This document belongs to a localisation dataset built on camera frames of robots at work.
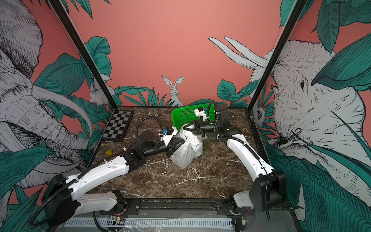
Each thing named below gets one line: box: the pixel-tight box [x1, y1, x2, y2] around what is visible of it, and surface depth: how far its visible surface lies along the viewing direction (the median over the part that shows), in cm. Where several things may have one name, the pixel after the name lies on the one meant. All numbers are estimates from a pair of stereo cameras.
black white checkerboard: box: [101, 110, 134, 142], surface depth 107 cm
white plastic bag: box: [170, 122, 204, 169], surface depth 72 cm
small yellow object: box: [105, 148, 113, 156], surface depth 95 cm
